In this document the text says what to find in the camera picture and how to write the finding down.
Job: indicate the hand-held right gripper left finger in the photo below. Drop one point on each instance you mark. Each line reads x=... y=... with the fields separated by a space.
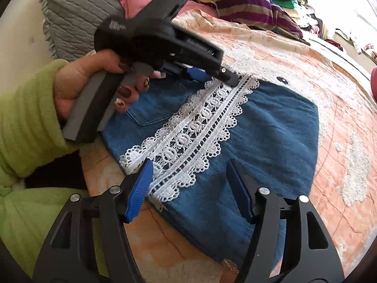
x=141 y=191

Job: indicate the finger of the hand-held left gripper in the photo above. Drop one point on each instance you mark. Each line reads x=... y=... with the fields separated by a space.
x=229 y=78
x=197 y=74

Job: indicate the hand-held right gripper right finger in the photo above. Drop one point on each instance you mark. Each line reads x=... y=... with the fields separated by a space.
x=238 y=189

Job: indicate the blue denim pants lace trim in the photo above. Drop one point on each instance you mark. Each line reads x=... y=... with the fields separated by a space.
x=265 y=129

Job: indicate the person's left forearm green sleeve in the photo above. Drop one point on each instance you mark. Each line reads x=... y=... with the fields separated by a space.
x=26 y=118

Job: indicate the person's left hand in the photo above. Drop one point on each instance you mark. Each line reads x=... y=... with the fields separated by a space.
x=76 y=73

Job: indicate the grey quilted headboard cover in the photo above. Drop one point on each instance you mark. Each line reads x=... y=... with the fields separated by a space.
x=76 y=11

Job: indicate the purple striped pillow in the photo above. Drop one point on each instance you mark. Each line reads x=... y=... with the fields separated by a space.
x=247 y=6

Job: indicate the pile of clothes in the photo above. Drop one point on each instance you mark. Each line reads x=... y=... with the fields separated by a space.
x=291 y=4

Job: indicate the pink bed sheet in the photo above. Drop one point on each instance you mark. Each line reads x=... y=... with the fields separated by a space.
x=338 y=54

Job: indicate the orange and white fleece blanket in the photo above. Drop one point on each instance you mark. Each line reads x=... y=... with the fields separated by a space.
x=338 y=103

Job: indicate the person's green clothing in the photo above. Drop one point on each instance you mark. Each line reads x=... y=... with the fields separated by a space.
x=29 y=215

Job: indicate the white cloth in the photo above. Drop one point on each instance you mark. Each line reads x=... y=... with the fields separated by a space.
x=349 y=39

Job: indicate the red cloth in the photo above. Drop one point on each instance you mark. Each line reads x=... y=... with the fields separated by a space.
x=371 y=51

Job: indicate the red bolster pillow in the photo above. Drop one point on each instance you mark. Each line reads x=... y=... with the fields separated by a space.
x=374 y=81

